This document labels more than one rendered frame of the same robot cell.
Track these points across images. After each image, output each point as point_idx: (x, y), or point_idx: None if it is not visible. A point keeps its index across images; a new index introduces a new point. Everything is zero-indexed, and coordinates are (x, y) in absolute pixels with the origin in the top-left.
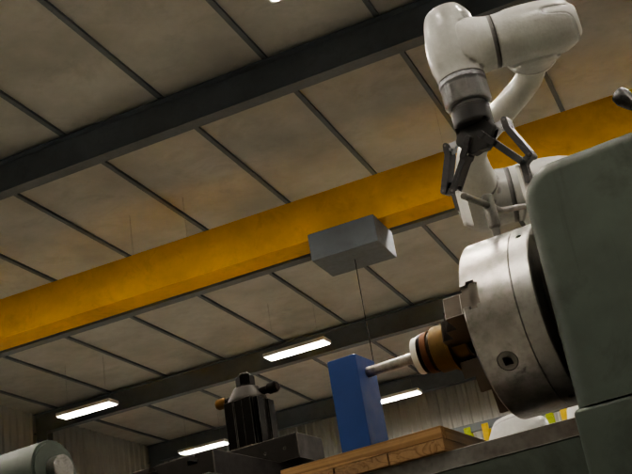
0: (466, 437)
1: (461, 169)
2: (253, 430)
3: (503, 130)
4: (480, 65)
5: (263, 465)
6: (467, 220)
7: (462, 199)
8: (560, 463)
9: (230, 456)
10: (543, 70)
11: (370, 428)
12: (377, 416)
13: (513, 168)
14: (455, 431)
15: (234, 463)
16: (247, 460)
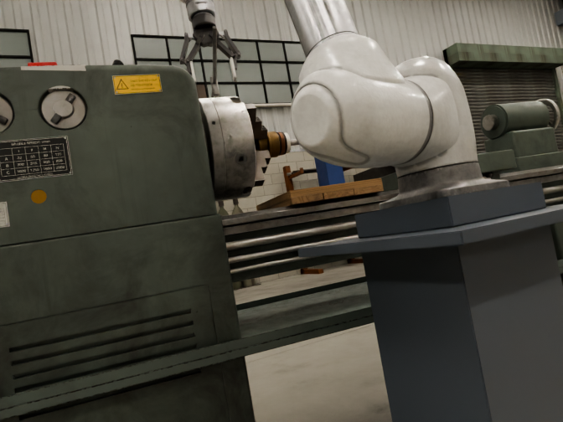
0: (264, 203)
1: (222, 52)
2: None
3: (189, 41)
4: (184, 2)
5: (374, 170)
6: (233, 78)
7: (230, 66)
8: None
9: (359, 174)
10: None
11: (317, 173)
12: (321, 163)
13: None
14: (260, 203)
15: (361, 177)
16: (367, 172)
